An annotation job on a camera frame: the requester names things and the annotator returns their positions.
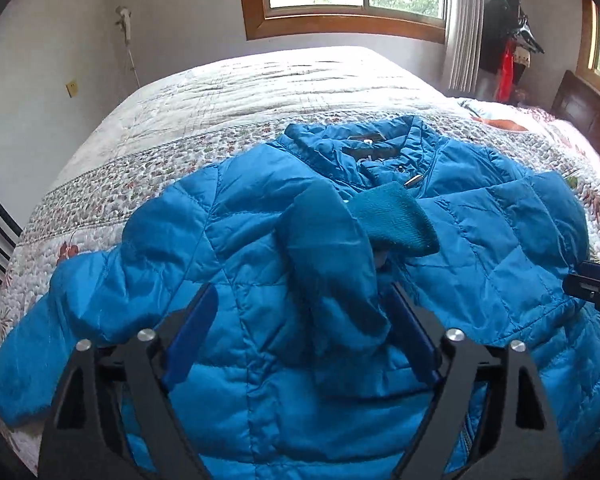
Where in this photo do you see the coat rack with clothes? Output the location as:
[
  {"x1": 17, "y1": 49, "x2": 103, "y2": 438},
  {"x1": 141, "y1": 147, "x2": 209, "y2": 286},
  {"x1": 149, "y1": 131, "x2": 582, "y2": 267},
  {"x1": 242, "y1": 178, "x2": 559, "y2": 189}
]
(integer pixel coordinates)
[{"x1": 479, "y1": 0, "x2": 545, "y2": 103}]

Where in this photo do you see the floral quilted bedspread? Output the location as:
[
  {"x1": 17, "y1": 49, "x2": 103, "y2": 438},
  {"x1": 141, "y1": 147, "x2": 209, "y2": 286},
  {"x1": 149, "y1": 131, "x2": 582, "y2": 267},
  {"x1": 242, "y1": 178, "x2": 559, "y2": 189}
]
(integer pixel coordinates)
[{"x1": 0, "y1": 47, "x2": 600, "y2": 465}]

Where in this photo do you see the yellow wall socket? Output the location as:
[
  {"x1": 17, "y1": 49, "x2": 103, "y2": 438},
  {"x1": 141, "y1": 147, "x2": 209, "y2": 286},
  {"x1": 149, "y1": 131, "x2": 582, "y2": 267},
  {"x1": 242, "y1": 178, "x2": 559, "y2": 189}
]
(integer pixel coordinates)
[{"x1": 66, "y1": 79, "x2": 79, "y2": 99}]

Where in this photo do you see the white wall phone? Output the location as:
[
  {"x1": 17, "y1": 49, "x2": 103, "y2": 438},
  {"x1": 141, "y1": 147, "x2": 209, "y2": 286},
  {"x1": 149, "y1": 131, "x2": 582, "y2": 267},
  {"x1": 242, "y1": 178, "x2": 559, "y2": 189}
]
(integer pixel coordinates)
[{"x1": 116, "y1": 6, "x2": 142, "y2": 89}]

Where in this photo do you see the white striped curtain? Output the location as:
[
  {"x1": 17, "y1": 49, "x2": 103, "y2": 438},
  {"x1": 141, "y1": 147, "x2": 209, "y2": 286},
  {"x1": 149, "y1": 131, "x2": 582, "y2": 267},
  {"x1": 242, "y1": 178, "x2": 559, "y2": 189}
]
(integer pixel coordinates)
[{"x1": 441, "y1": 0, "x2": 484, "y2": 96}]

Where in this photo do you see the dark wooden headboard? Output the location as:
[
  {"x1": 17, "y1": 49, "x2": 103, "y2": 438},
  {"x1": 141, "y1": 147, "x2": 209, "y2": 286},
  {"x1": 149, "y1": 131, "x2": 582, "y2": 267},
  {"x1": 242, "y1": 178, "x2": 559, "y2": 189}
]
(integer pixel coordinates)
[{"x1": 550, "y1": 70, "x2": 600, "y2": 156}]

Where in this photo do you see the wooden side window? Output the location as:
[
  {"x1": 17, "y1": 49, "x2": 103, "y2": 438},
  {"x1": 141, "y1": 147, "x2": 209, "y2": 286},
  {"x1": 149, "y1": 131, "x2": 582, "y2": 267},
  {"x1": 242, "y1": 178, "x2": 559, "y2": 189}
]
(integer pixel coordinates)
[{"x1": 576, "y1": 0, "x2": 600, "y2": 92}]

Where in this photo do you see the blue puffer jacket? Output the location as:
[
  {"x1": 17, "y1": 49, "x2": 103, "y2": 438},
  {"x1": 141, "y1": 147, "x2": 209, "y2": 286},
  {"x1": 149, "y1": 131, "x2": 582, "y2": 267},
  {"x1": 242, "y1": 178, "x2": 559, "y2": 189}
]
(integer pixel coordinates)
[{"x1": 0, "y1": 116, "x2": 600, "y2": 479}]

